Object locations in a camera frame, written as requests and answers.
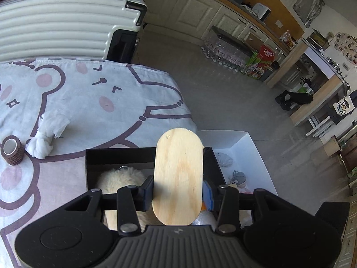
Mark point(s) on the white wall socket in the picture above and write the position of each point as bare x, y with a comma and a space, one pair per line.
279, 24

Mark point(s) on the white printed tote bag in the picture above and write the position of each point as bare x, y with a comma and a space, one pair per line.
342, 106

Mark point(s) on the colourful snack bags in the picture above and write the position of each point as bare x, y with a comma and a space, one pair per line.
288, 38

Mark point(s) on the white countertop appliance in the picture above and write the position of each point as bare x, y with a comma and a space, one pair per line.
262, 11

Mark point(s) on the white knotted tissue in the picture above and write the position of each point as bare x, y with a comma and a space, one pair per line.
41, 145

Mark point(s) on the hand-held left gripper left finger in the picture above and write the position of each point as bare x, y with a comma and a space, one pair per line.
149, 195

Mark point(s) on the black cardboard box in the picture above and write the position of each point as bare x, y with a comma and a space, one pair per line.
120, 159

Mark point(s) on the bear printed cloth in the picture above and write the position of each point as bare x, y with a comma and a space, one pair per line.
134, 100

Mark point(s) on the cream plush toy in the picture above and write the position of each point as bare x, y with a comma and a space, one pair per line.
117, 178

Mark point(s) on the pink crochet item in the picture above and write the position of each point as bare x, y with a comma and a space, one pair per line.
246, 191

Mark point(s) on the wooden desk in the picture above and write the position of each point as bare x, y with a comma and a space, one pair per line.
315, 103

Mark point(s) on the wooden partition panel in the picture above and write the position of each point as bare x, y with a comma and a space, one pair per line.
284, 67

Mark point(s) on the grey mountain wall poster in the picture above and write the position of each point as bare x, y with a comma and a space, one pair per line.
309, 4

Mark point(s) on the brown tape roll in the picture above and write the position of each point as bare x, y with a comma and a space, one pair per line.
14, 159

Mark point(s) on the cream kitchen cabinets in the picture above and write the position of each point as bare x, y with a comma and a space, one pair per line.
195, 11

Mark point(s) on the wood edged countertop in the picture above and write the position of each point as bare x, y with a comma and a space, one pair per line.
267, 26

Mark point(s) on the white cardboard tray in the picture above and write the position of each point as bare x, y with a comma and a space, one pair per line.
245, 156

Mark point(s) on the brown cardboard box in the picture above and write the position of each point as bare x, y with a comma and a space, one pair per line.
253, 39

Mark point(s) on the small glass tank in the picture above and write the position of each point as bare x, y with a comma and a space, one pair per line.
319, 39

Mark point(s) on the oval wooden block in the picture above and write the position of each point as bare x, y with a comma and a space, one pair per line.
178, 173

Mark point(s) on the pack of water bottles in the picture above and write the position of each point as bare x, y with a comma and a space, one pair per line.
227, 50

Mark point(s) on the white ribbed suitcase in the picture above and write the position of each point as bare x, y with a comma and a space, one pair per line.
55, 28

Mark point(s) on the red carton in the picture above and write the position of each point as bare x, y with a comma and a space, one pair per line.
266, 53

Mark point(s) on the small grey plush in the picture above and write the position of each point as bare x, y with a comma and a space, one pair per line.
224, 159

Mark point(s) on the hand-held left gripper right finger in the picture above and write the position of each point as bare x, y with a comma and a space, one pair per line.
208, 198

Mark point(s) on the green carton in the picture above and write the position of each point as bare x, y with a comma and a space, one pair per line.
256, 68

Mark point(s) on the wall photo collage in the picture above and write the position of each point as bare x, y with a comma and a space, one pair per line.
345, 47

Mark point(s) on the wooden stool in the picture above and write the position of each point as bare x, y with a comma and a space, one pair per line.
332, 146

